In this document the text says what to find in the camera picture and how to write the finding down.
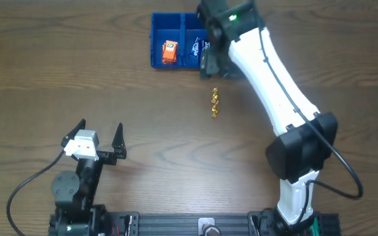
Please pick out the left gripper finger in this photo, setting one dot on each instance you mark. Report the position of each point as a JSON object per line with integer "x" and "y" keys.
{"x": 120, "y": 144}
{"x": 74, "y": 130}

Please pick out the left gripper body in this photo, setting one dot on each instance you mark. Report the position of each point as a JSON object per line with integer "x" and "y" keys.
{"x": 107, "y": 158}

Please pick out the orange candy box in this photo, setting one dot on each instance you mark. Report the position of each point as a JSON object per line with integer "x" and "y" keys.
{"x": 171, "y": 50}
{"x": 164, "y": 57}

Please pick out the gold candy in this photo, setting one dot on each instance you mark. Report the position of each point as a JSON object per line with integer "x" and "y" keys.
{"x": 215, "y": 95}
{"x": 215, "y": 110}

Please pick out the blue candy pack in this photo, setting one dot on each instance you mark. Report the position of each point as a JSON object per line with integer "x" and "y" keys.
{"x": 195, "y": 47}
{"x": 205, "y": 46}

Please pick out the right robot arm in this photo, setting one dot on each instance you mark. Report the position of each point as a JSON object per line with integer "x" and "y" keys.
{"x": 261, "y": 65}

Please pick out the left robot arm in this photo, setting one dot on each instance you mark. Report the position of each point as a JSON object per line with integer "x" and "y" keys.
{"x": 84, "y": 183}

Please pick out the blue tray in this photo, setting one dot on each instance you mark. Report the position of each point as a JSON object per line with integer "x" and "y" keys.
{"x": 167, "y": 26}

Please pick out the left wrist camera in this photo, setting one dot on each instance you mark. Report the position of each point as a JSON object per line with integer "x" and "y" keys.
{"x": 82, "y": 144}

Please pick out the mounting rail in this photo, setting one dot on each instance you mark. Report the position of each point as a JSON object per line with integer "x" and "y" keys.
{"x": 176, "y": 224}

